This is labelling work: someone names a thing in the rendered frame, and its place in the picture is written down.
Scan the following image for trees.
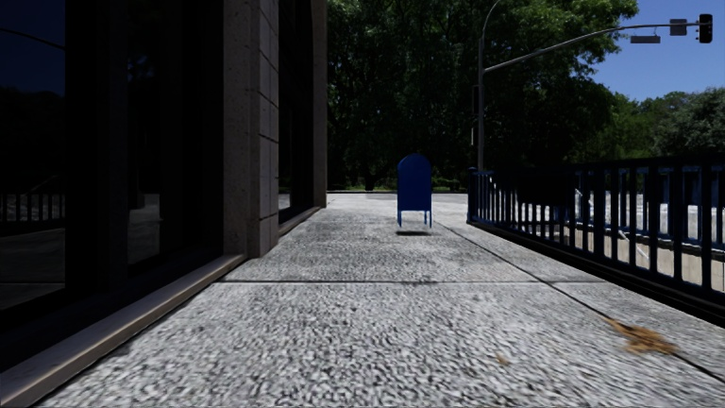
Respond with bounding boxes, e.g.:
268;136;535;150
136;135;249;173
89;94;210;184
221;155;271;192
327;0;725;193

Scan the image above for traffic light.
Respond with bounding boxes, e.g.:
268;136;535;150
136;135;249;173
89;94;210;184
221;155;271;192
471;0;715;174

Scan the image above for dark stairway railing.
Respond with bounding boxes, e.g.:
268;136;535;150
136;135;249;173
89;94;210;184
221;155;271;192
466;157;725;329

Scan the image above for grey stone building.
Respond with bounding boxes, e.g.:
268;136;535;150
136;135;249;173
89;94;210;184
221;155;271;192
0;0;329;408

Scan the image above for blue letter box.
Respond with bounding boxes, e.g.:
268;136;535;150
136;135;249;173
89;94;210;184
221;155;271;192
396;152;434;230

